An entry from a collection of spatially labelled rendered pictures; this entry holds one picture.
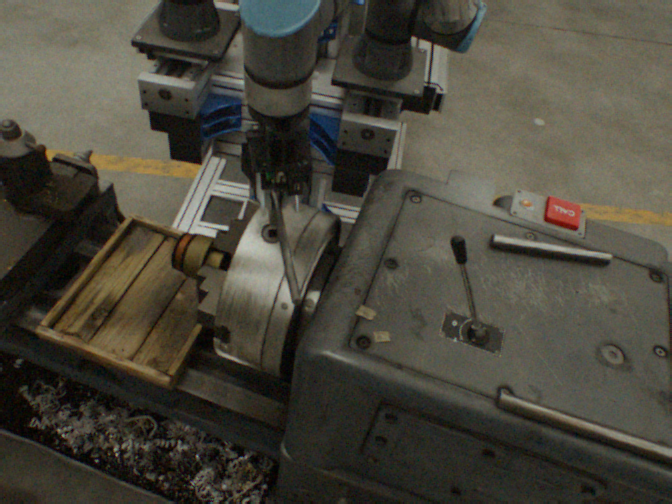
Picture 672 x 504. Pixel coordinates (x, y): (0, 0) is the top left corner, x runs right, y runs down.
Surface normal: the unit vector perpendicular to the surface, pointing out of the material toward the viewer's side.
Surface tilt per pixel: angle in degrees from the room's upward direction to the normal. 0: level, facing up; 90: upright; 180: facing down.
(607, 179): 0
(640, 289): 0
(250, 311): 56
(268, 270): 29
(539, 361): 0
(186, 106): 90
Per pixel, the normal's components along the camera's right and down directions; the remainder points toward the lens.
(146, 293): 0.12, -0.64
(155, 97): -0.16, 0.74
